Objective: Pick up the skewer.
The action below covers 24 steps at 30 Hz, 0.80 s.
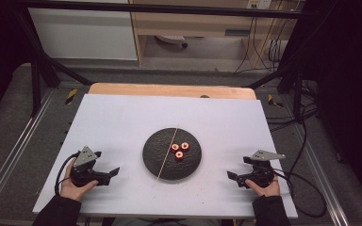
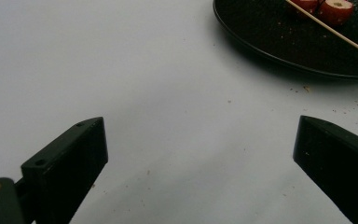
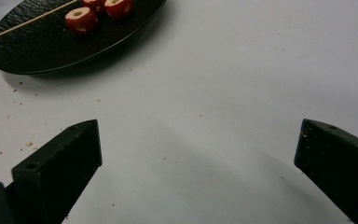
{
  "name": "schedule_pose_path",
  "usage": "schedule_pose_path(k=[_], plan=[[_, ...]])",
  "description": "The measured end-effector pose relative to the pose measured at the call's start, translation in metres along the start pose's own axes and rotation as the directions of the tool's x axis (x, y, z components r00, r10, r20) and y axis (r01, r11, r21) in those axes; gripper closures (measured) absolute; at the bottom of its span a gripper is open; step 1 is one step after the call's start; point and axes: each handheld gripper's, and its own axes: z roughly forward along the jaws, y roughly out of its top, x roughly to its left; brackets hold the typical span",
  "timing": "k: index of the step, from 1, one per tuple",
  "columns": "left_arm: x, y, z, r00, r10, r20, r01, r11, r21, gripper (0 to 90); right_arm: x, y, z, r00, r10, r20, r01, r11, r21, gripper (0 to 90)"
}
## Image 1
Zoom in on white wall socket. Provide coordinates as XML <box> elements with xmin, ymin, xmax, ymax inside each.
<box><xmin>246</xmin><ymin>0</ymin><xmax>272</xmax><ymax>10</ymax></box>

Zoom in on yellow black tape marker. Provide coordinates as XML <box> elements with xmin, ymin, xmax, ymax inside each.
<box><xmin>64</xmin><ymin>88</ymin><xmax>78</xmax><ymax>105</ymax></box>
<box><xmin>267</xmin><ymin>93</ymin><xmax>285</xmax><ymax>108</ymax></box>

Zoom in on person's left hand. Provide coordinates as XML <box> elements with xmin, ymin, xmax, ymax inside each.
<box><xmin>59</xmin><ymin>157</ymin><xmax>99</xmax><ymax>202</ymax></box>

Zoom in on black round plate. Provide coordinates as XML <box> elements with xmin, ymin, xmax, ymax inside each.
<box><xmin>141</xmin><ymin>127</ymin><xmax>203</xmax><ymax>181</ymax></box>

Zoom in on hand-held gripper cable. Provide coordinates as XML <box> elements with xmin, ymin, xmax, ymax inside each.
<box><xmin>271</xmin><ymin>168</ymin><xmax>328</xmax><ymax>218</ymax></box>
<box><xmin>54</xmin><ymin>151</ymin><xmax>81</xmax><ymax>196</ymax></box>

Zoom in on right hand-held gripper cable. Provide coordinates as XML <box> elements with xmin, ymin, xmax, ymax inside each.
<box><xmin>271</xmin><ymin>168</ymin><xmax>328</xmax><ymax>218</ymax></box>

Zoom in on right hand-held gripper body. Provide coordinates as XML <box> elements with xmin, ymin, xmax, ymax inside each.
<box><xmin>237</xmin><ymin>150</ymin><xmax>287</xmax><ymax>188</ymax></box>

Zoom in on white cabinet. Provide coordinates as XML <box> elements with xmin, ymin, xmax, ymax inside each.
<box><xmin>27</xmin><ymin>0</ymin><xmax>139</xmax><ymax>61</ymax></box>

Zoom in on black floor cables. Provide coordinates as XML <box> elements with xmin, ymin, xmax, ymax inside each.
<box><xmin>265</xmin><ymin>79</ymin><xmax>320</xmax><ymax>133</ymax></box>

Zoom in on person's right hand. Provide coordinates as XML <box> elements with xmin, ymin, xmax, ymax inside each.
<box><xmin>244</xmin><ymin>175</ymin><xmax>281</xmax><ymax>198</ymax></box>

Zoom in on wooden table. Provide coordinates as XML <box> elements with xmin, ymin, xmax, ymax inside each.
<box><xmin>88</xmin><ymin>82</ymin><xmax>257</xmax><ymax>101</ymax></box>

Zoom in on white board sheet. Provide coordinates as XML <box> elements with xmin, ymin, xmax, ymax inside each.
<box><xmin>32</xmin><ymin>93</ymin><xmax>299</xmax><ymax>219</ymax></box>

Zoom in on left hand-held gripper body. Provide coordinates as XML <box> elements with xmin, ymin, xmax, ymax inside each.
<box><xmin>70</xmin><ymin>145</ymin><xmax>111</xmax><ymax>188</ymax></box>

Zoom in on black metal frame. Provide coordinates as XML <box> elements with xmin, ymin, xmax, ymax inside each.
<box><xmin>12</xmin><ymin>0</ymin><xmax>315</xmax><ymax>121</ymax></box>

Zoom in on thin wooden skewer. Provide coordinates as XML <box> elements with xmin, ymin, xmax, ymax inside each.
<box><xmin>156</xmin><ymin>127</ymin><xmax>179</xmax><ymax>182</ymax></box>

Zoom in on light wooden desk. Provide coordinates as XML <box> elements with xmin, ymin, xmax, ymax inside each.
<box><xmin>128</xmin><ymin>0</ymin><xmax>301</xmax><ymax>68</ymax></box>

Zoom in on white power strip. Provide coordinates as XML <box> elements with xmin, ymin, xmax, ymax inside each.
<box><xmin>155</xmin><ymin>34</ymin><xmax>189</xmax><ymax>49</ymax></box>

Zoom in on aluminium floor rail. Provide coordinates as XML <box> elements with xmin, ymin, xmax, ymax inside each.
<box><xmin>290</xmin><ymin>123</ymin><xmax>351</xmax><ymax>226</ymax></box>
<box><xmin>0</xmin><ymin>89</ymin><xmax>57</xmax><ymax>216</ymax></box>

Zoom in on hanging black cables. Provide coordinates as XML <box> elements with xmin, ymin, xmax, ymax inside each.
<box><xmin>233</xmin><ymin>15</ymin><xmax>286</xmax><ymax>75</ymax></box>

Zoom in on left hand-held gripper cable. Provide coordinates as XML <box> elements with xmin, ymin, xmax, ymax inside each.
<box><xmin>54</xmin><ymin>151</ymin><xmax>81</xmax><ymax>196</ymax></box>

